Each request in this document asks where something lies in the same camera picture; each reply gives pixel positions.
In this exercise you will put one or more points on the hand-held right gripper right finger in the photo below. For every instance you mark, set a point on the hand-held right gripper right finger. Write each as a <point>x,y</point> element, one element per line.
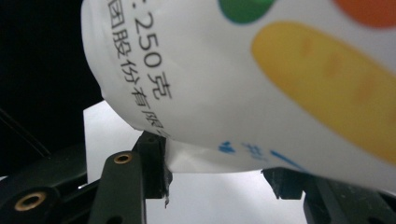
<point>286,183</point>

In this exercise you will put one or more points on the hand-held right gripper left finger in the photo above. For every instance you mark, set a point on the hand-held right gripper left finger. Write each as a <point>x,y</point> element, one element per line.
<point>154,168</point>

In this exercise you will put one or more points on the blue and white milk pouch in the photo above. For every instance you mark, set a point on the blue and white milk pouch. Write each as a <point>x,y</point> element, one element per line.
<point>233,87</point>

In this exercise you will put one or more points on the white table sheet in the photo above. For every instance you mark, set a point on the white table sheet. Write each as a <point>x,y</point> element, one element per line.
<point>214,199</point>

